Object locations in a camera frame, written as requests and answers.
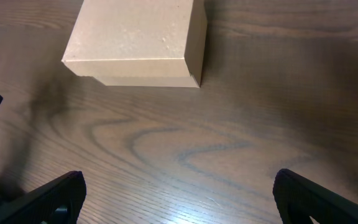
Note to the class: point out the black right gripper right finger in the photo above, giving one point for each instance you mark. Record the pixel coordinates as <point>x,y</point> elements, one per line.
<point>300,200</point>

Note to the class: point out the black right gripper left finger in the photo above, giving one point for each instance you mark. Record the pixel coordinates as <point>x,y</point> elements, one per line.
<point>58,201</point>

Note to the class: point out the brown cardboard box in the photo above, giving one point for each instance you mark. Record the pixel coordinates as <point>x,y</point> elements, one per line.
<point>139,42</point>

